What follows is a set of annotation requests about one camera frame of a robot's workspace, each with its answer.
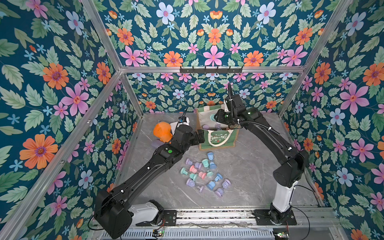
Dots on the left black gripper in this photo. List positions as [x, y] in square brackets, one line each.
[200, 136]

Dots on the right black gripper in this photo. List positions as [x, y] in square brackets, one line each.
[220, 117]

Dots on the purple hourglass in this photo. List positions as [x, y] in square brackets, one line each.
[191, 183]
[205, 127]

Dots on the green canvas Christmas bag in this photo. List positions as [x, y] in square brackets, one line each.
[218, 136]

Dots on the blue hourglass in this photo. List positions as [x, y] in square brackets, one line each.
[211, 185]
[210, 156]

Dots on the blue hourglass bottom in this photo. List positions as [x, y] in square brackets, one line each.
[211, 185]

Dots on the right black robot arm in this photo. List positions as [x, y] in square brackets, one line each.
[293, 162]

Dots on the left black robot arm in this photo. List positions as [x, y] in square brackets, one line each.
[115, 210]

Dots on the green hourglass left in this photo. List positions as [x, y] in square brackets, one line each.
[184, 171]

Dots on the white rectangular box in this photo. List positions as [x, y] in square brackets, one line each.
[174, 125]

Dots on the orange whale toy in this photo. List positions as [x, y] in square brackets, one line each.
[163, 131]

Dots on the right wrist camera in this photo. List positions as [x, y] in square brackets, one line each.
[235, 105]

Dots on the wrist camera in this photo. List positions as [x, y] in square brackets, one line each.
[183, 120]
[235, 105]

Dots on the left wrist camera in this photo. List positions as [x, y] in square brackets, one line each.
[183, 120]

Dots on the black hook rail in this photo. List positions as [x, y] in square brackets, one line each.
[210, 70]

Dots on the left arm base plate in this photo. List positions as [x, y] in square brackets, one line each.
[164, 218]

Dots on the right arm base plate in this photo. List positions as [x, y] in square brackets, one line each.
[274, 218]

